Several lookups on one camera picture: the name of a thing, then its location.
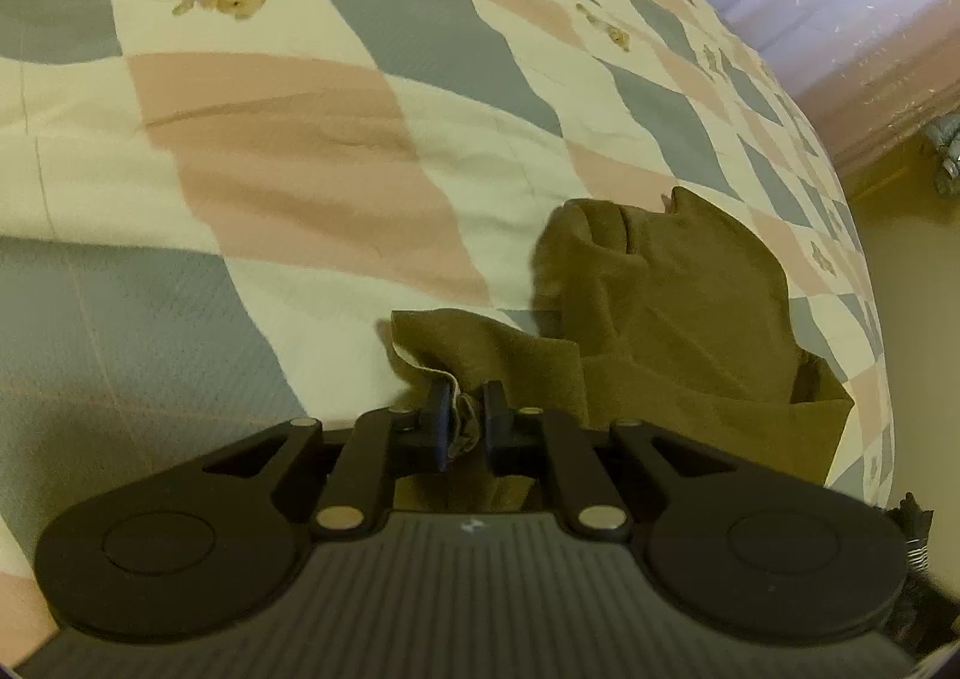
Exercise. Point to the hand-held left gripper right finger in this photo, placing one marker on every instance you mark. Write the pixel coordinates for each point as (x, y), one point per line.
(496, 424)

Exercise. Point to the brown garment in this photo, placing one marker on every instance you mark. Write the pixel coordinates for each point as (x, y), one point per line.
(675, 319)

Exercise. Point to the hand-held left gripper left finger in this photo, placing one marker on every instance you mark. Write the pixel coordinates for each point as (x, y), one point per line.
(439, 424)

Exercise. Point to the checkered teddy bear quilt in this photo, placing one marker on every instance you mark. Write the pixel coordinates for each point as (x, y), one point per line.
(300, 147)

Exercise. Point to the dark object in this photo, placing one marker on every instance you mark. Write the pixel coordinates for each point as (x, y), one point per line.
(913, 551)

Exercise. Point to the grey cloth object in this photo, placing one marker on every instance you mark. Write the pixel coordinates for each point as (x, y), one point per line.
(946, 150)

